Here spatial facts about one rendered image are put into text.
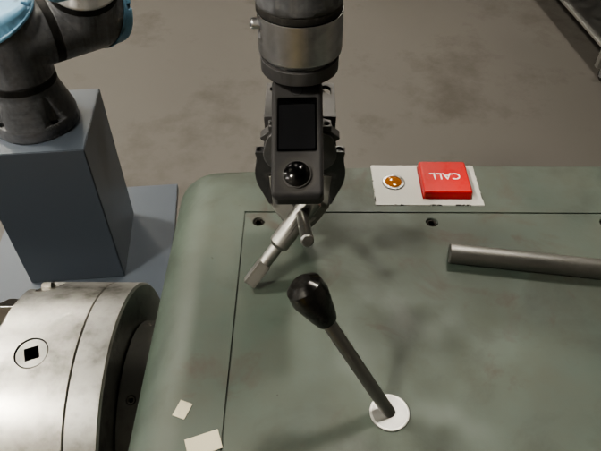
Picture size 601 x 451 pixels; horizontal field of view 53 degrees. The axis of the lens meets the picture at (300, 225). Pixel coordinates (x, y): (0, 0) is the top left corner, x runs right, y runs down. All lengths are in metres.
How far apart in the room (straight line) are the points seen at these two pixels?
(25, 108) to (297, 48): 0.72
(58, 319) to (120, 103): 2.65
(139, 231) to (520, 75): 2.60
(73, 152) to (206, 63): 2.45
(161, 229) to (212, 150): 1.46
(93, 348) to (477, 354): 0.39
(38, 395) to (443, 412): 0.39
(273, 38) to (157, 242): 0.95
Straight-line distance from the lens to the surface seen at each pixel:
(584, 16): 3.91
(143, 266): 1.38
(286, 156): 0.53
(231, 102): 3.19
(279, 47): 0.52
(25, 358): 0.68
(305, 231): 0.54
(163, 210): 1.49
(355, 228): 0.71
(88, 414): 0.64
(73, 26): 1.13
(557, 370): 0.64
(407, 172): 0.79
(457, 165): 0.80
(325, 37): 0.52
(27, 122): 1.16
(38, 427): 0.66
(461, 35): 3.90
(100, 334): 0.67
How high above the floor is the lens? 1.76
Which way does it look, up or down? 45 degrees down
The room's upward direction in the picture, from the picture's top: straight up
